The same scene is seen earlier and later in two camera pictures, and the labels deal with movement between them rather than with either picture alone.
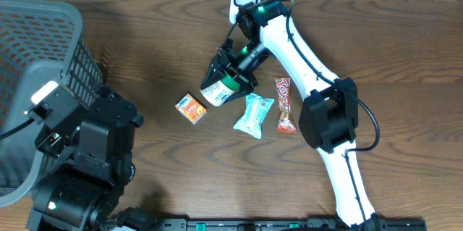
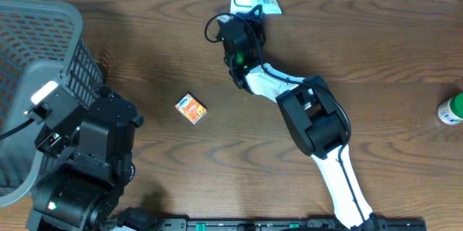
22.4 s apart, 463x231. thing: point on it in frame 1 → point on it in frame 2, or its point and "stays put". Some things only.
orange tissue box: x=191 y=108 stays put
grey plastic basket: x=42 y=41 stays put
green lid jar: x=218 y=93 → x=451 y=111
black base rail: x=289 y=224 stays put
